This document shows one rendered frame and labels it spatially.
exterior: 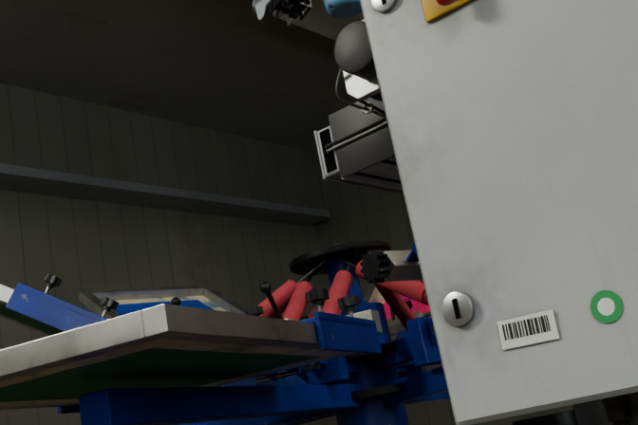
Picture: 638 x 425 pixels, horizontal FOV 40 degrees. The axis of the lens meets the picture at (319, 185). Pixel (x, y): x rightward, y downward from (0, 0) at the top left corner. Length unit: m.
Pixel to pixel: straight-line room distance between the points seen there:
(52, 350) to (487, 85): 0.78
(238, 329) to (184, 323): 0.15
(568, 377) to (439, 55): 0.29
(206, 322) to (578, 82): 0.73
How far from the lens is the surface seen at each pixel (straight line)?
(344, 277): 2.43
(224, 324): 1.32
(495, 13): 0.75
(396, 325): 3.08
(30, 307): 2.36
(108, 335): 1.24
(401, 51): 0.79
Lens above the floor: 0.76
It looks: 17 degrees up
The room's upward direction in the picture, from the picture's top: 11 degrees counter-clockwise
